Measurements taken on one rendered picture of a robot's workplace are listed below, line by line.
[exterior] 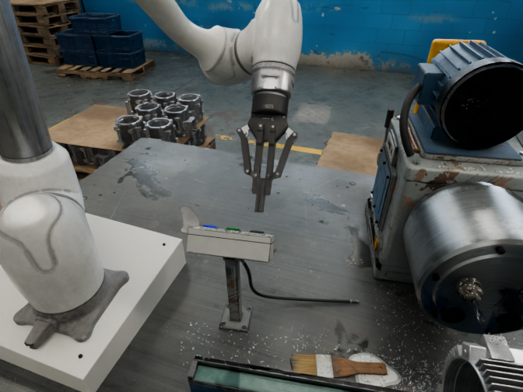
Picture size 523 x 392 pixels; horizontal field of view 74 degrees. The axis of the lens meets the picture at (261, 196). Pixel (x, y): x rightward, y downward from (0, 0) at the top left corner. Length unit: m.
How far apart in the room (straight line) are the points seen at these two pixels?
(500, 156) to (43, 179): 0.98
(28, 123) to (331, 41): 5.46
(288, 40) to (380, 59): 5.29
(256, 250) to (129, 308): 0.34
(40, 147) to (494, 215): 0.89
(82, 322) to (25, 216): 0.26
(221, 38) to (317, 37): 5.25
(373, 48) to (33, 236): 5.62
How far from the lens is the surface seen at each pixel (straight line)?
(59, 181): 0.88
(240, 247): 0.69
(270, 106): 0.70
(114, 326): 0.86
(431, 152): 0.86
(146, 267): 0.94
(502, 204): 0.76
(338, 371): 0.84
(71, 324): 0.87
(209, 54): 0.83
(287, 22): 0.76
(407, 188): 0.84
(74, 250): 0.76
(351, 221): 1.20
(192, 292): 0.97
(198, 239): 0.71
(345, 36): 5.98
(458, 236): 0.69
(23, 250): 0.74
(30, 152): 0.87
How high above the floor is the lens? 1.54
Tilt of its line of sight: 35 degrees down
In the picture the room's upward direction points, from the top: straight up
